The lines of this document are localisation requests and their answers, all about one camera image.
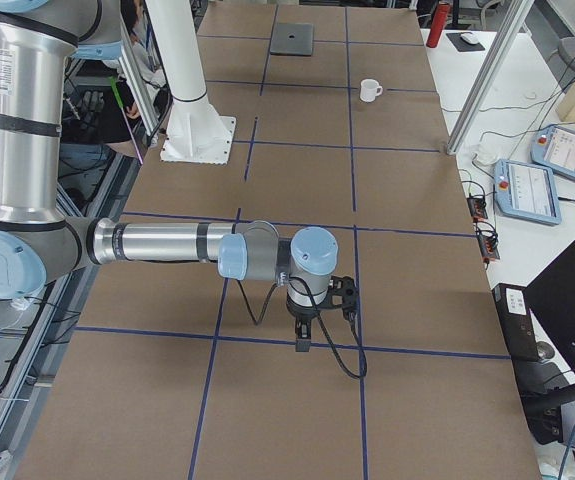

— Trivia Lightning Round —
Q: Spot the white computer mouse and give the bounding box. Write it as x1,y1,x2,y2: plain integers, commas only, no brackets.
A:
460,32,479,45

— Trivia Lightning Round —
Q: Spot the blue tape cross line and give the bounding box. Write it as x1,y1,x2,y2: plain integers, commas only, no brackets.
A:
74,326,511,361

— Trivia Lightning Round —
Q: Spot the black mouse pad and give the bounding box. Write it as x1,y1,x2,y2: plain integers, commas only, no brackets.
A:
446,31,485,52

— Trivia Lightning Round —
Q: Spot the white ceramic mug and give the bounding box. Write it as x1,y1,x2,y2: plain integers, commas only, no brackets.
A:
359,78,383,103

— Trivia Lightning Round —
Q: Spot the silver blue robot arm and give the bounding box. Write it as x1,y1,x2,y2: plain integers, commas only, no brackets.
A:
0,1,338,351

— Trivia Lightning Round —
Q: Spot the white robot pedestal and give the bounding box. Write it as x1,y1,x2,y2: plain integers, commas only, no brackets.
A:
146,0,236,165

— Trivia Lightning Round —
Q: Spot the aluminium frame post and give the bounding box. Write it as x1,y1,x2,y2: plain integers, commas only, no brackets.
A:
446,0,534,155

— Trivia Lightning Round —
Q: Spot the near blue teach pendant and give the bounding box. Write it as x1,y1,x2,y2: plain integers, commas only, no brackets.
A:
494,159,562,225

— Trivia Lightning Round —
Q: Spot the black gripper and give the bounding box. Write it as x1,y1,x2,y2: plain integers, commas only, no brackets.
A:
286,297,320,351

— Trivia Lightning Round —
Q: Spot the upper orange circuit board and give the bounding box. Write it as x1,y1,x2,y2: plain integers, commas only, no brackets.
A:
467,196,488,222

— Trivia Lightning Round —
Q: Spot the black computer box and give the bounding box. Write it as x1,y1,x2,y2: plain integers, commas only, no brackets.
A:
492,283,554,363

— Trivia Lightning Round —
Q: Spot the dark grey closed laptop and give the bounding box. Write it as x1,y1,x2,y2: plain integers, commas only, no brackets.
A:
270,23,314,56

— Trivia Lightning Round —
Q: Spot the blue teach pendant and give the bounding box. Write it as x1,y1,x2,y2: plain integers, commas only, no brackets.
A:
494,159,562,225
531,125,575,181

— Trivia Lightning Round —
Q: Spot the orange circuit board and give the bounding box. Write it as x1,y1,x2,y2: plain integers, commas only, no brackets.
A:
477,232,500,264
467,196,488,222

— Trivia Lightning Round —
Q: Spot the far blue teach pendant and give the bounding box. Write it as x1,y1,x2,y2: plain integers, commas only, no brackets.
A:
531,125,575,181

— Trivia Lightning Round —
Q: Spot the red bottle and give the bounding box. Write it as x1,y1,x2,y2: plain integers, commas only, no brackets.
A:
426,1,451,48

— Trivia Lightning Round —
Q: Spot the lower orange circuit board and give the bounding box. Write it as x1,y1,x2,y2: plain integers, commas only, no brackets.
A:
477,232,500,264

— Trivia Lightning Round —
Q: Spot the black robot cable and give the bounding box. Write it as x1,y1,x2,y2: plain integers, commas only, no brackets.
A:
236,277,368,379

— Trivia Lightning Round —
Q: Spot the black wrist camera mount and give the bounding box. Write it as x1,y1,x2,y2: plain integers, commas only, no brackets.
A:
320,276,359,324

